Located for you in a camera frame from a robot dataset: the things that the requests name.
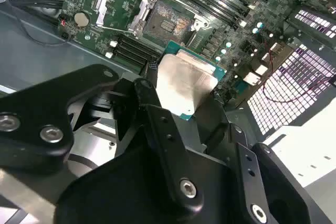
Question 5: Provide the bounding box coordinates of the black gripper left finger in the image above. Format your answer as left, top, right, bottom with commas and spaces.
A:
0, 60, 205, 210

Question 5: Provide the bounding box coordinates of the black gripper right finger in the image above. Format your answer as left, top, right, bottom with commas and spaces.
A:
199, 94, 313, 224

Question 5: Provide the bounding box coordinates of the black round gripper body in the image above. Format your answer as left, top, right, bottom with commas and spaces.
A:
54, 144, 244, 224

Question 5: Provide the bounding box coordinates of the silver topped green CPU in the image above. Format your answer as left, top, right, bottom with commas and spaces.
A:
154, 40, 228, 122

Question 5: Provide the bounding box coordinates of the metal CPU socket cover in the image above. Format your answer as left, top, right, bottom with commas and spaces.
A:
95, 0, 161, 38

